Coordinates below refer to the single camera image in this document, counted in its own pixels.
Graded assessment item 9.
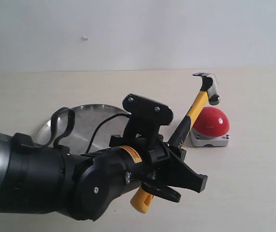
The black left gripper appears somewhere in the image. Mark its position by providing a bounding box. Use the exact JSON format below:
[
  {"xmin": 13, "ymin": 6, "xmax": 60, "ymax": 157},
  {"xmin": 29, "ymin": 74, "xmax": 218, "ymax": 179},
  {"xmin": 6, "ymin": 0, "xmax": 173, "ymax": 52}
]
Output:
[{"xmin": 108, "ymin": 135, "xmax": 208, "ymax": 203}]

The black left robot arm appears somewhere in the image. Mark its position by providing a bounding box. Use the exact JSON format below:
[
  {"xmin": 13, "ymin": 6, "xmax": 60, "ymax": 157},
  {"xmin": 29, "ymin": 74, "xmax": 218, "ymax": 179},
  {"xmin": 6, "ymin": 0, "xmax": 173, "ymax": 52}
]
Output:
[{"xmin": 0, "ymin": 133, "xmax": 207, "ymax": 221}]

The red dome push button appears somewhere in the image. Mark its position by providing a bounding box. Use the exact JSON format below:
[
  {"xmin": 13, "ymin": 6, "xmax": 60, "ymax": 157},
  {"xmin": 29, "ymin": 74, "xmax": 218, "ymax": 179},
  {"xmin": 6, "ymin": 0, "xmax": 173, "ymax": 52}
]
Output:
[{"xmin": 190, "ymin": 106, "xmax": 230, "ymax": 147}]

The round stainless steel plate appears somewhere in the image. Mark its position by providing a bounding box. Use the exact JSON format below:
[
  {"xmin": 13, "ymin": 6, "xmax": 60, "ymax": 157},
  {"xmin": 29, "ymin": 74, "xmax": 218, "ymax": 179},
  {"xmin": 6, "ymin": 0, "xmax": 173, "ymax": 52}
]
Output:
[{"xmin": 33, "ymin": 104, "xmax": 129, "ymax": 155}]

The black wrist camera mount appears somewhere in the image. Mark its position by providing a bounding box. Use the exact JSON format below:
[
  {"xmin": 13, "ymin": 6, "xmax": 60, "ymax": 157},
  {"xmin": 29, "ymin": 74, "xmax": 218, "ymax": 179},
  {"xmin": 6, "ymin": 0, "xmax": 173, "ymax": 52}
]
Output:
[{"xmin": 122, "ymin": 93, "xmax": 173, "ymax": 149}]

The yellow black claw hammer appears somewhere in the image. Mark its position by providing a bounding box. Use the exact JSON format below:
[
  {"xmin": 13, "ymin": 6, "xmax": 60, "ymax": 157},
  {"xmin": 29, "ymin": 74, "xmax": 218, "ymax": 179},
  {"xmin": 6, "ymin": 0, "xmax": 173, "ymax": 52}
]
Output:
[{"xmin": 130, "ymin": 72, "xmax": 220, "ymax": 214}]

